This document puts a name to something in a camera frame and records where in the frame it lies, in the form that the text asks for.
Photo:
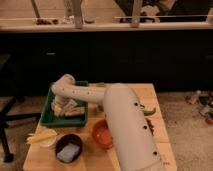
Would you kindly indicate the small white bowl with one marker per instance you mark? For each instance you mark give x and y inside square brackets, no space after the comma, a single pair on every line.
[51,139]

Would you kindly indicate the white towel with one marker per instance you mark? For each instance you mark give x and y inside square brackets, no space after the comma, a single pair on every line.
[72,104]

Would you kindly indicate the light green cup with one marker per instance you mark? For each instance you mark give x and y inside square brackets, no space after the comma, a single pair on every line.
[101,84]

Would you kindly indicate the dark brown bowl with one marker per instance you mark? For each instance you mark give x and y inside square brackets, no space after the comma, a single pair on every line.
[69,139]

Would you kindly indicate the dark red grape bunch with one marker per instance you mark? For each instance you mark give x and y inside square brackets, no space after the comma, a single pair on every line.
[150,125]

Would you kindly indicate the orange bowl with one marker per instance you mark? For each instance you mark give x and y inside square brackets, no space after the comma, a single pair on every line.
[101,135]

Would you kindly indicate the blue sponge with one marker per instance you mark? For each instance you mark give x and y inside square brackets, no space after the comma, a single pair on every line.
[68,153]

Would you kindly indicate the black office chair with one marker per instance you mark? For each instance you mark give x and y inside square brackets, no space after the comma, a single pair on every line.
[4,116]

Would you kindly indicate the green plastic tray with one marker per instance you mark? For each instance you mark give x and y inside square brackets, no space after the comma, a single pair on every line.
[48,119]

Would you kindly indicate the wooden block sponge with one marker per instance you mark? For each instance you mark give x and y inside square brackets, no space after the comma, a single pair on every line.
[73,112]

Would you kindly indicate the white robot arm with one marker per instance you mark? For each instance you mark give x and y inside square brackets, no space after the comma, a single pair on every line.
[132,138]

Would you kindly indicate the yellow banana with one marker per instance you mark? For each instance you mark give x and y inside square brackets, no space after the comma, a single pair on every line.
[39,137]

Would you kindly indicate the dark cabinet counter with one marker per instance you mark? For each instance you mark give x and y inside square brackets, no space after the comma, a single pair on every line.
[172,60]

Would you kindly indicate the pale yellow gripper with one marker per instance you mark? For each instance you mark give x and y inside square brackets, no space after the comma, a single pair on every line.
[60,106]

